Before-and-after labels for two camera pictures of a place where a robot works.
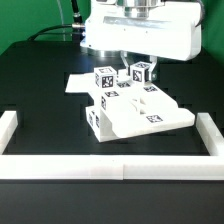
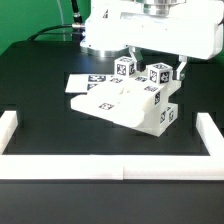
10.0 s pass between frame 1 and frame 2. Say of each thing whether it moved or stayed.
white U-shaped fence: stayed
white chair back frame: moved
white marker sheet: stayed
